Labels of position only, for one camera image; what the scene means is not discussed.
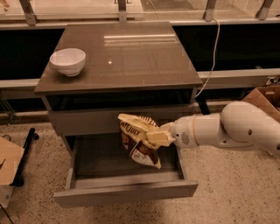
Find white cable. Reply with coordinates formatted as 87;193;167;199
194;17;221;99

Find brown chip bag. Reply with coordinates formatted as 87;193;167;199
118;114;161;169

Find white ceramic bowl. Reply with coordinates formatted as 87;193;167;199
50;48;86;77

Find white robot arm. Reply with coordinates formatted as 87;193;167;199
146;101;280;156

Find metal railing post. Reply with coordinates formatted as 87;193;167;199
118;0;127;24
19;0;38;26
255;0;274;20
203;0;217;22

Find cardboard box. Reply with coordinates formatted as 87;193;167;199
0;137;25;208
242;85;280;123

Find open grey middle drawer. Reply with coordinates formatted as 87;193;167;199
54;133;198;207

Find grey drawer cabinet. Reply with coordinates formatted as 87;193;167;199
33;21;204;156

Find cardboard box left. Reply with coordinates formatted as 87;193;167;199
0;137;25;208

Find metal railing post far right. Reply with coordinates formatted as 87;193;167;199
255;0;274;20

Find black pole on floor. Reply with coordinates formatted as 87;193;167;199
10;128;39;187

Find metal railing post centre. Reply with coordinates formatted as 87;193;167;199
118;0;127;24

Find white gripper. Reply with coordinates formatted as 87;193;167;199
146;116;195;149

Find metal railing post left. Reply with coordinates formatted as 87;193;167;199
19;0;38;26

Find cardboard box right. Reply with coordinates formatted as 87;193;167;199
242;85;280;123

